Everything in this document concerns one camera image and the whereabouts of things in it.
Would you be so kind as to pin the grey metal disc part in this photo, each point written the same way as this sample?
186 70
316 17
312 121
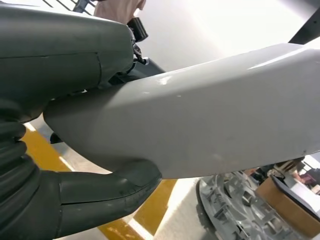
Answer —
237 212

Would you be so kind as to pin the yellow tape on workbench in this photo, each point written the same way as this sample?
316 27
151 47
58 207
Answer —
155 205

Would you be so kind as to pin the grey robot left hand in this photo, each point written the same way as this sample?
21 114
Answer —
50 49

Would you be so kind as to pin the black beam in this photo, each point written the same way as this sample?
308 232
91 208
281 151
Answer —
309 28

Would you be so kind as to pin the person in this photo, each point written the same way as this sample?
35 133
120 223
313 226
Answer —
117 10

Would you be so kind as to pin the brown cardboard box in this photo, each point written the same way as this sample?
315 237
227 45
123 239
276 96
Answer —
275 202

